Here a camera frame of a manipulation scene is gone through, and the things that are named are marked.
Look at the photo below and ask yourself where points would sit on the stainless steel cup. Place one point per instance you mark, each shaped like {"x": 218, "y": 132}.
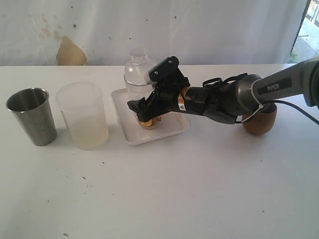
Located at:
{"x": 32, "y": 110}

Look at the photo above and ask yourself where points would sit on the clear plastic shaker body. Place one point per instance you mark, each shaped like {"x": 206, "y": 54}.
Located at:
{"x": 136, "y": 92}

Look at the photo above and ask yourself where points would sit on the translucent plastic measuring cup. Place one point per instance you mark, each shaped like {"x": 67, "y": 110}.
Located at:
{"x": 82, "y": 108}

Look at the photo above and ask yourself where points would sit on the clear dome shaker lid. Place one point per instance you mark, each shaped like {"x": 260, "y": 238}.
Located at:
{"x": 137, "y": 68}

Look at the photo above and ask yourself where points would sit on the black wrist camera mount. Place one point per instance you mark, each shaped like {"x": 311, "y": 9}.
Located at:
{"x": 162, "y": 70}

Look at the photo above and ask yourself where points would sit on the white rectangular tray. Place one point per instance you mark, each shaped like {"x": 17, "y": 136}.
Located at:
{"x": 171, "y": 123}

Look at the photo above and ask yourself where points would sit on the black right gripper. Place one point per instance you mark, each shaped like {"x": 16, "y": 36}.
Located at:
{"x": 163, "y": 99}

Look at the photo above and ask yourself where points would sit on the brown wooden cup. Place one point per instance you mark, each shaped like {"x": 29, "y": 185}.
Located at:
{"x": 262, "y": 122}

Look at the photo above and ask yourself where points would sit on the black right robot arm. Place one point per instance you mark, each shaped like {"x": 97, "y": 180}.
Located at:
{"x": 224, "y": 100}

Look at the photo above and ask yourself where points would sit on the gold candies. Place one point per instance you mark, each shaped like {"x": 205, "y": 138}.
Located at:
{"x": 154, "y": 122}

